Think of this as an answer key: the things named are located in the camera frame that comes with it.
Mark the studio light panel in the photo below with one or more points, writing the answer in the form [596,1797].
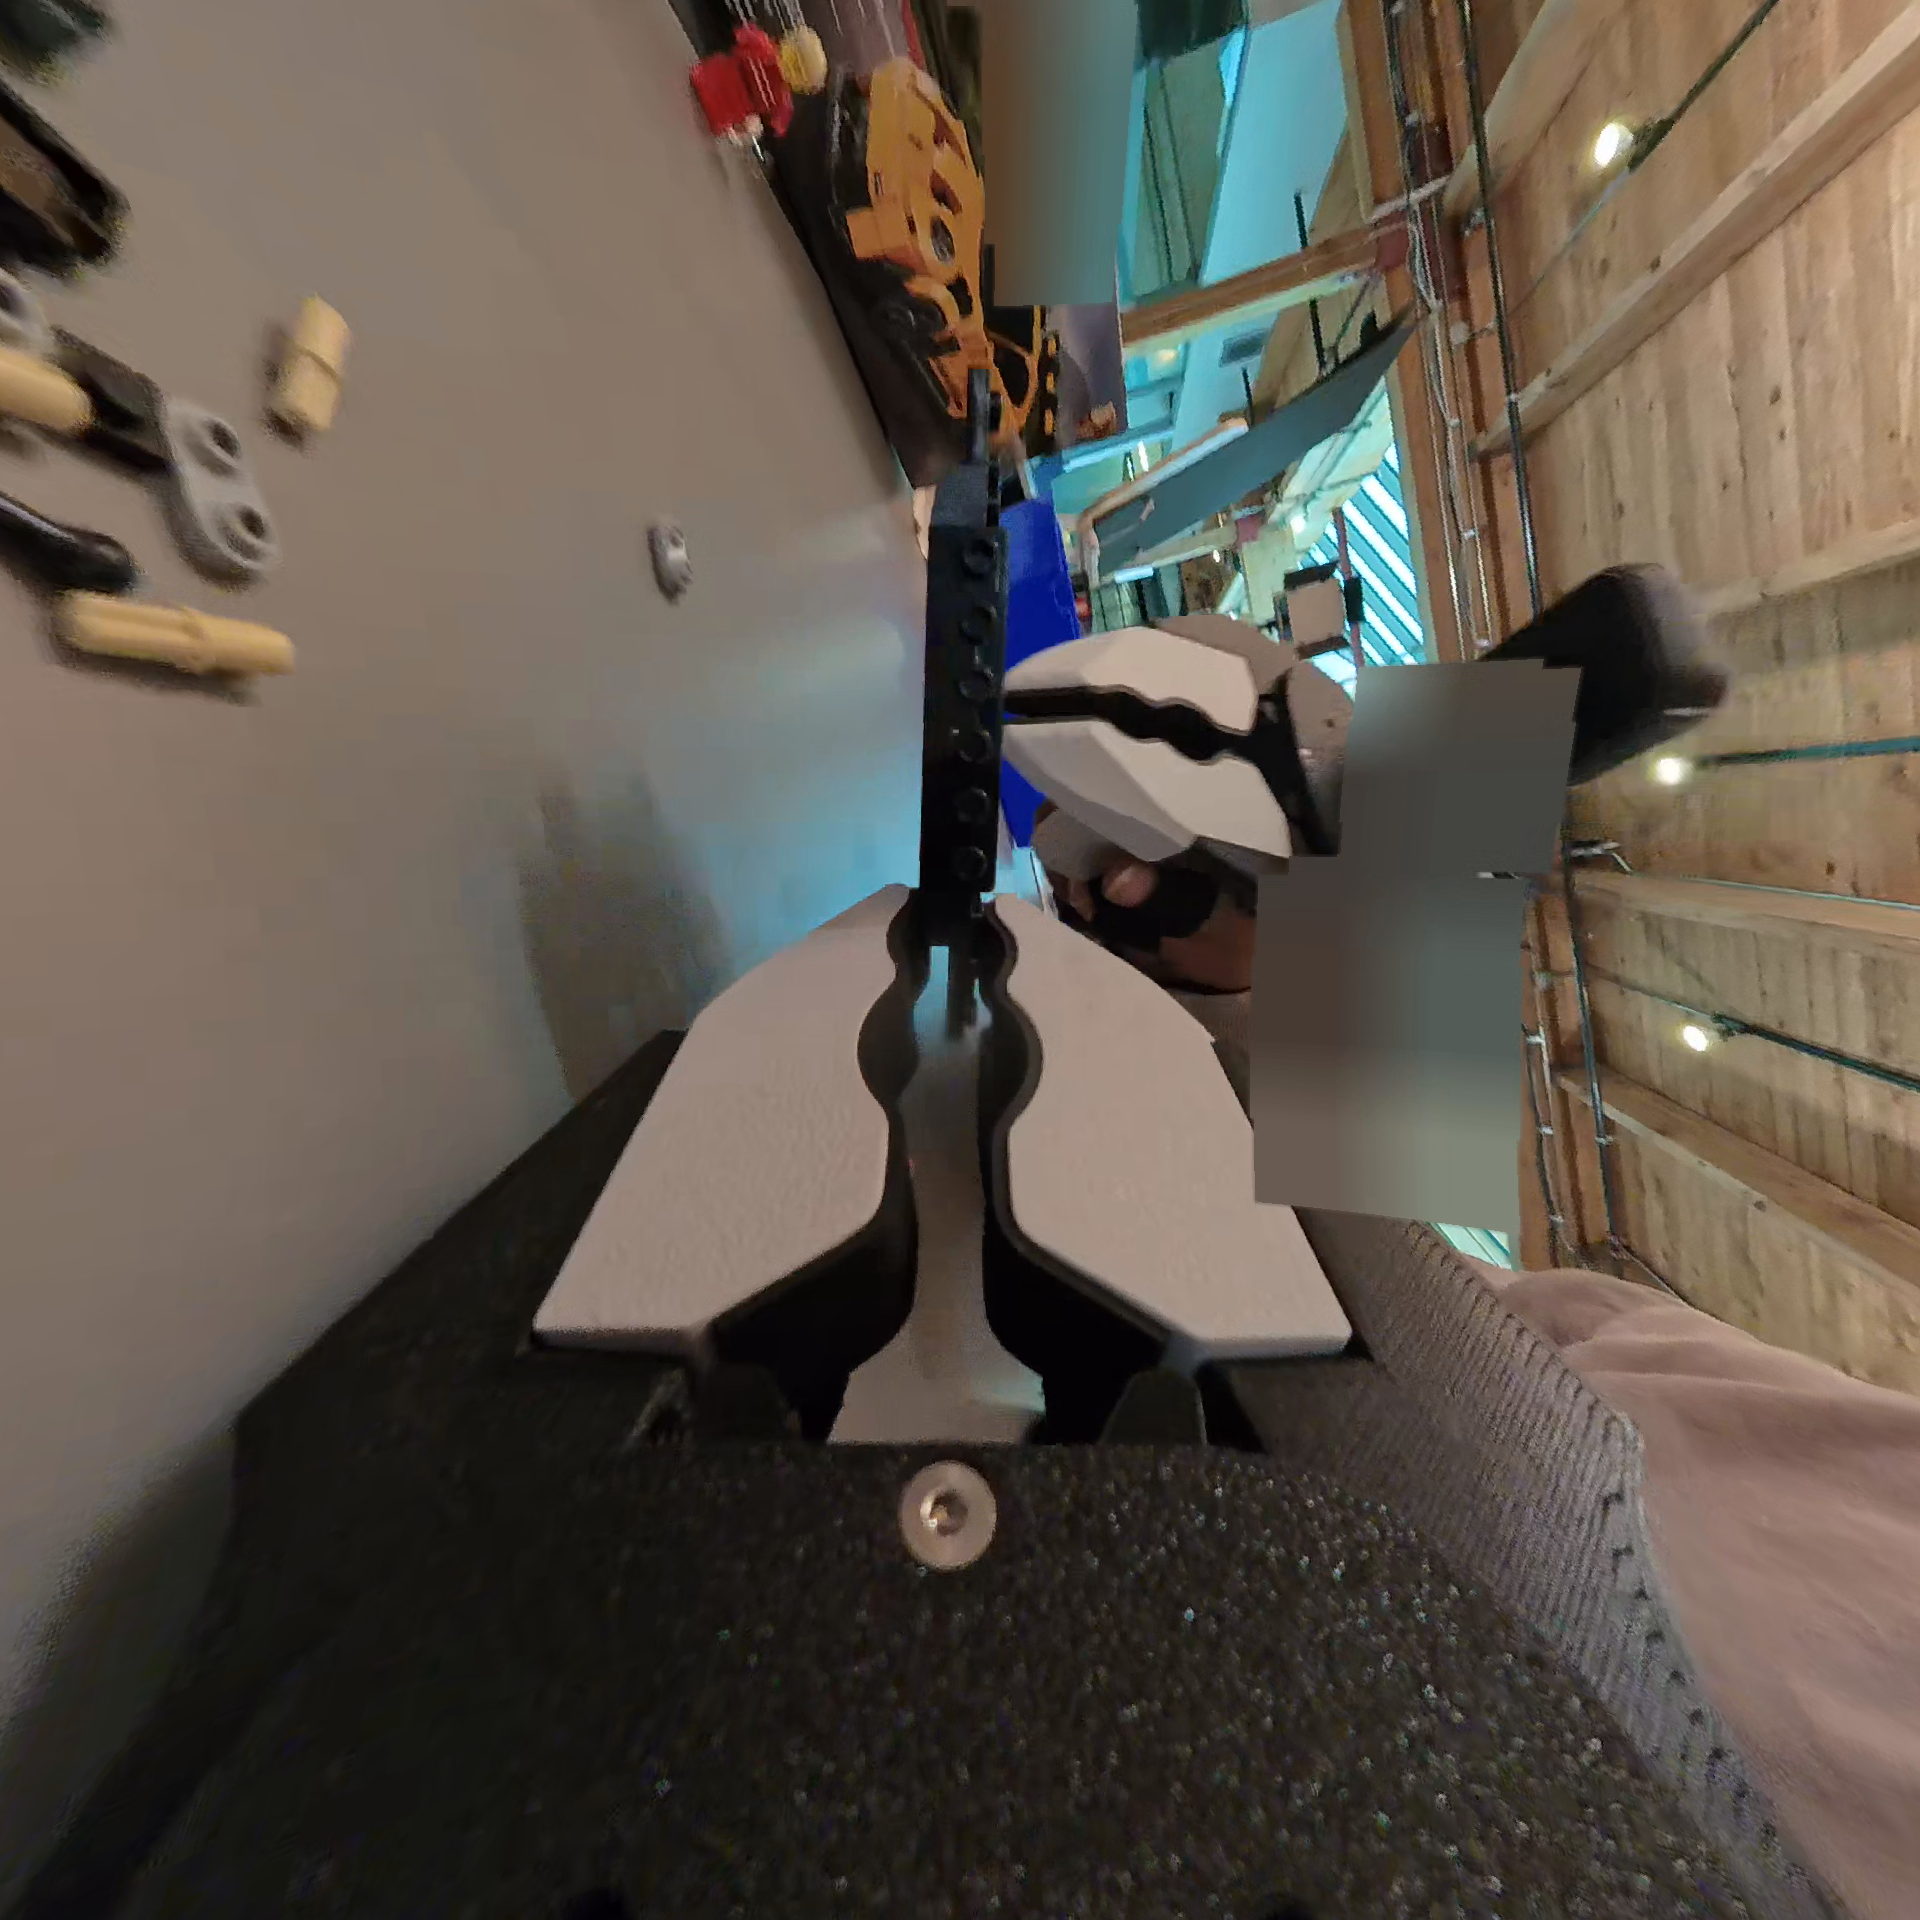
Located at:
[1319,614]

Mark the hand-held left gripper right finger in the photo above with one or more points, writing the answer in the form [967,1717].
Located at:
[1171,1170]

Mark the person's right hand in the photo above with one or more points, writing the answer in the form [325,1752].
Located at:
[1200,968]

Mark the toy car box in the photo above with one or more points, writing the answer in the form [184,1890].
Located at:
[900,225]

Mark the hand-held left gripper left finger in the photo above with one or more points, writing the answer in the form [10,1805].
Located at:
[749,1142]

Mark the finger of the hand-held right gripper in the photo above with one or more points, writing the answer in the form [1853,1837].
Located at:
[1154,661]
[1154,797]

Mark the light grey two-hole link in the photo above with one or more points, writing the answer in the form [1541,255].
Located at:
[668,559]

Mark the grey desk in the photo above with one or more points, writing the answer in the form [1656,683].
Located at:
[524,751]

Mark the pile of small brick pieces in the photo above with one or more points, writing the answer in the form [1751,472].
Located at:
[224,480]

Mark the grey slanted board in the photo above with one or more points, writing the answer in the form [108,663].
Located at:
[1244,451]

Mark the blue plastic bin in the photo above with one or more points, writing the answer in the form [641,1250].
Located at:
[1037,600]

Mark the black brick plate assembly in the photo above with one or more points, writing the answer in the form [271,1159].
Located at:
[960,675]

